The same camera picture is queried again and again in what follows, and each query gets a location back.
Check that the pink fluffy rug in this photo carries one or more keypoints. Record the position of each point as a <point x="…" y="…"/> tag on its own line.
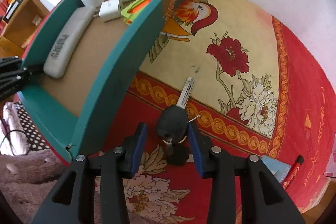
<point x="26" y="180"/>

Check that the black car key bunch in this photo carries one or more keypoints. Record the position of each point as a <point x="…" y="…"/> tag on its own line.
<point x="172" y="126"/>

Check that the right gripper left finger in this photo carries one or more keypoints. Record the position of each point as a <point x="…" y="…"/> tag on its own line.
<point x="72" y="199"/>

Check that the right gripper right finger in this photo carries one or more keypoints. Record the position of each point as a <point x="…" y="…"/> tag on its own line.
<point x="263" y="200"/>

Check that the books on shelf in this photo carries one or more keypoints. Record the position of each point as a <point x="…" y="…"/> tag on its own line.
<point x="8" y="8"/>

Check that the white remote control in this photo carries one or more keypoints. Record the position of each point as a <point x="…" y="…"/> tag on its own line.
<point x="66" y="42"/>

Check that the red floral bed blanket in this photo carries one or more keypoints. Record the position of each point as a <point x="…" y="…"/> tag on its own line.
<point x="257" y="90"/>

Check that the teal cardboard box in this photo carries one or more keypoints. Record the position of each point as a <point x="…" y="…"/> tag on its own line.
<point x="74" y="113"/>

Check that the red lighter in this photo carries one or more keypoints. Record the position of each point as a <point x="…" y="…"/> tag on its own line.
<point x="293" y="171"/>

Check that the green orange utility knife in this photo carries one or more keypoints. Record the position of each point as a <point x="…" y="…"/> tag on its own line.
<point x="130" y="12"/>

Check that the white charger plug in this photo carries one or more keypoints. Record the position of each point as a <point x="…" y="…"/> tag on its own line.
<point x="109" y="10"/>

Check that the wooden bedside shelf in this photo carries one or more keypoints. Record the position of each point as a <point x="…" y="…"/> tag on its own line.
<point x="23" y="25"/>

